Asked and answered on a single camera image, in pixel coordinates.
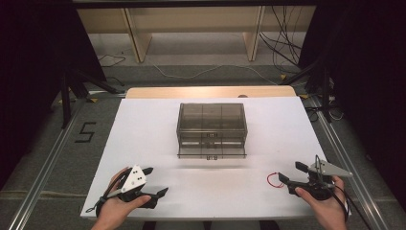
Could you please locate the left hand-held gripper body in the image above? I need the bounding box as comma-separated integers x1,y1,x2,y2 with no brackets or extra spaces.
107,165,160,210

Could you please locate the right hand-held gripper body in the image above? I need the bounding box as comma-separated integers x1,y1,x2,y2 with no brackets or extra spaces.
288,154,354,201

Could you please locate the red rubber band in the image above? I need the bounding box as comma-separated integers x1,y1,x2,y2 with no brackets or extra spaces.
266,172,285,189

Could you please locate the clear grey drawer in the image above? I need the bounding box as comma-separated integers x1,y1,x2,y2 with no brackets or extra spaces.
176,144,248,161

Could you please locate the clear grey drawer cabinet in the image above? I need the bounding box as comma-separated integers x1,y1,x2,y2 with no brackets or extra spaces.
175,102,249,151

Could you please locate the person's left hand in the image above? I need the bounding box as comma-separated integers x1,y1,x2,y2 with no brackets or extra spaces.
96,167,152,223

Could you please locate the person's right hand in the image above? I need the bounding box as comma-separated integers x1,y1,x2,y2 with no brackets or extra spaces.
294,175,349,225

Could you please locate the black tripod stand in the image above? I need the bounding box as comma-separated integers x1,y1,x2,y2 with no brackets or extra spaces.
58,67,120,129
280,59,333,125

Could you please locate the black curtain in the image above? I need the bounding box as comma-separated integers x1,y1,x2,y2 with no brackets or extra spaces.
0,0,107,191
299,0,406,204

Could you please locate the aluminium floor rail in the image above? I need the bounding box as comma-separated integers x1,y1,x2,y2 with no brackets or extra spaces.
306,95,390,230
7,97,89,230

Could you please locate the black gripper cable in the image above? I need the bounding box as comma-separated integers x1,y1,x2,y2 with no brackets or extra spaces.
333,184,372,230

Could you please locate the black wrist strap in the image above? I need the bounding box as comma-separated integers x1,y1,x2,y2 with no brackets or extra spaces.
85,195,108,214

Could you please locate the tangle of floor cables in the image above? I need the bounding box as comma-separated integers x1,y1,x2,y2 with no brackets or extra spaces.
304,94,345,123

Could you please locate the thin black floor cable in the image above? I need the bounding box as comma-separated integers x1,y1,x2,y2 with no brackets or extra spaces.
97,53,127,68

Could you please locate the bundle of black cables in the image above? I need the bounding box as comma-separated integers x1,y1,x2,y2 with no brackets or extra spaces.
259,5,305,67

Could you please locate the wooden shelf frame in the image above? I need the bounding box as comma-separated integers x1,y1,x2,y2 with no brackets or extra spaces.
76,5,318,64

